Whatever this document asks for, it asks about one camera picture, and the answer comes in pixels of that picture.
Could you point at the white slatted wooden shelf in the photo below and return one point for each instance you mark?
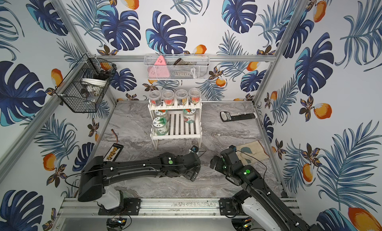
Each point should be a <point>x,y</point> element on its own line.
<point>177,127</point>

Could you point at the pink triangular packet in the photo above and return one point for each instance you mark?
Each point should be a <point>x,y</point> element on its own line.
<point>159,70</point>

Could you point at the clear seed container dark seeds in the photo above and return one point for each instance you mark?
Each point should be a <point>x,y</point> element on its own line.
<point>182,97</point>

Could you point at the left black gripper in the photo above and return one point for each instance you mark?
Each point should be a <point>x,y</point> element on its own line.
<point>192,167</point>

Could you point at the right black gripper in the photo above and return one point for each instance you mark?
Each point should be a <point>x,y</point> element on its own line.
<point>220,162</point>

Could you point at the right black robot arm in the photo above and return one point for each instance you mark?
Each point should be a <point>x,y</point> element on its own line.
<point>275,214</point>

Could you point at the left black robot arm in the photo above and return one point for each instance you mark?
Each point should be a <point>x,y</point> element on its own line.
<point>97,174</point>

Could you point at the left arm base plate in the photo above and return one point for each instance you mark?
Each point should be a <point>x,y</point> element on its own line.
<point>125,206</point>

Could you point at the white mesh wall basket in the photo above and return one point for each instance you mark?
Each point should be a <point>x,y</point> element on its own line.
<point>182,66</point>

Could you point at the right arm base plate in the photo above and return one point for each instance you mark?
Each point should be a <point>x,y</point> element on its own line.
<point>240,204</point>

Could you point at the jar with green tree lid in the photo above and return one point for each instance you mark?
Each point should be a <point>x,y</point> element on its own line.
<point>160,126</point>

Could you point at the clear seed container front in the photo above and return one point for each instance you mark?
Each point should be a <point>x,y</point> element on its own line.
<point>168,97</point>

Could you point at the clear seed container red label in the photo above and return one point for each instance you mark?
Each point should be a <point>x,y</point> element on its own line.
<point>195,95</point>

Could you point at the black wire basket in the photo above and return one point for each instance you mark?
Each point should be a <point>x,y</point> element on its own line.
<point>84,88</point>

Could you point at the jar with tomato lid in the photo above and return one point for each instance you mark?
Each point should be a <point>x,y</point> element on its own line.
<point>162,114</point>

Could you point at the jar with strawberry lid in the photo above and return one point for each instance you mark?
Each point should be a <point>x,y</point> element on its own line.
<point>189,115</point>

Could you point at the aluminium mounting rail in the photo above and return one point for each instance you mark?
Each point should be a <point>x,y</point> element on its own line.
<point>150,208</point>

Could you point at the white bowl in basket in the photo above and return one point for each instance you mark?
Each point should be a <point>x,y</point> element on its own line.
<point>93,82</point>

